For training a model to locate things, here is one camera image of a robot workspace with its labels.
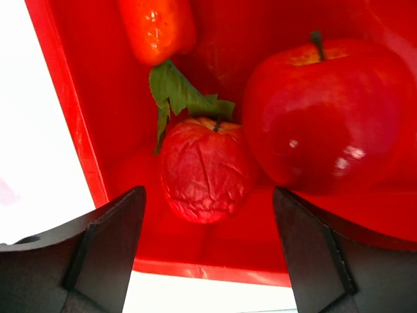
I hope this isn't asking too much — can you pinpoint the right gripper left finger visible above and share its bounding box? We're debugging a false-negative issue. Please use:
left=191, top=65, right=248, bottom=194
left=62, top=186, right=147, bottom=312

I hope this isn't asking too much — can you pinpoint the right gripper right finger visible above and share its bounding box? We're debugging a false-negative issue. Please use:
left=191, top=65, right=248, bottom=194
left=273, top=187, right=358, bottom=312

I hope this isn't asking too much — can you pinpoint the wrinkled red apple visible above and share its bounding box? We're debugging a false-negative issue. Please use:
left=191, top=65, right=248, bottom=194
left=160, top=117, right=259, bottom=224

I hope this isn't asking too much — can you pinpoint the red plastic bin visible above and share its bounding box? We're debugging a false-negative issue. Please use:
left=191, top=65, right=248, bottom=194
left=26, top=1, right=416, bottom=286

